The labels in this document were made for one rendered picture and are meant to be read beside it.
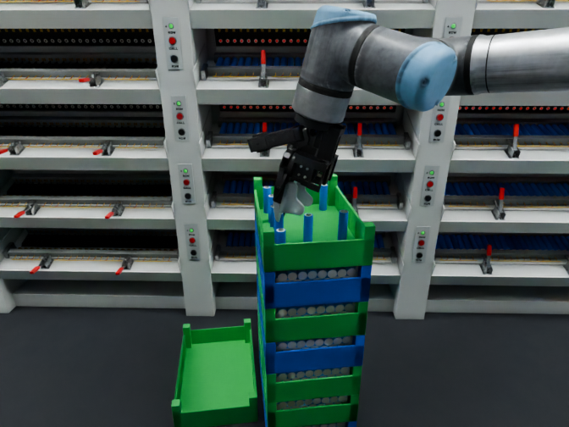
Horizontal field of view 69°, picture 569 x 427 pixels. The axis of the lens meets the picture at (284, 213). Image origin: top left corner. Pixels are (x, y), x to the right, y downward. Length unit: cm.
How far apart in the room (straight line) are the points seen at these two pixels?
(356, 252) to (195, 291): 76
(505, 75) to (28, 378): 133
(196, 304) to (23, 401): 52
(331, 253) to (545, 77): 42
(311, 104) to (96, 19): 72
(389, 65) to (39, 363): 123
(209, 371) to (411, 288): 67
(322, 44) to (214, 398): 90
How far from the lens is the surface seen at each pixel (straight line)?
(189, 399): 120
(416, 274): 139
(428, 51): 61
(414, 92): 60
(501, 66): 70
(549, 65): 70
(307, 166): 71
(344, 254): 76
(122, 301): 156
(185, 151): 121
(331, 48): 65
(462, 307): 156
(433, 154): 123
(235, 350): 131
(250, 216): 126
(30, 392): 137
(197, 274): 137
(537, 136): 142
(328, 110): 67
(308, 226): 81
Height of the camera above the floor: 87
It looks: 24 degrees down
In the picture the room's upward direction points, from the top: straight up
